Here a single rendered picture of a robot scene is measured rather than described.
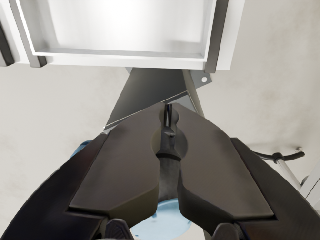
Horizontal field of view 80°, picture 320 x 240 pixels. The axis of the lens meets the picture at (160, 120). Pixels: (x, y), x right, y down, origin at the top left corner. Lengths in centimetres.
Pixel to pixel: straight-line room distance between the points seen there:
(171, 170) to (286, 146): 151
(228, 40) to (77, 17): 23
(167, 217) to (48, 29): 36
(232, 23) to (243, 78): 105
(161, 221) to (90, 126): 127
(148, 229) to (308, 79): 140
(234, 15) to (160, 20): 11
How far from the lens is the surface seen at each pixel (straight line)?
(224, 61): 35
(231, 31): 34
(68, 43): 36
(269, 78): 145
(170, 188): 38
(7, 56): 41
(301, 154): 185
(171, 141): 48
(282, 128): 171
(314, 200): 142
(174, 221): 38
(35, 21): 37
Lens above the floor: 121
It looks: 57 degrees down
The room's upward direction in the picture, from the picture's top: 177 degrees counter-clockwise
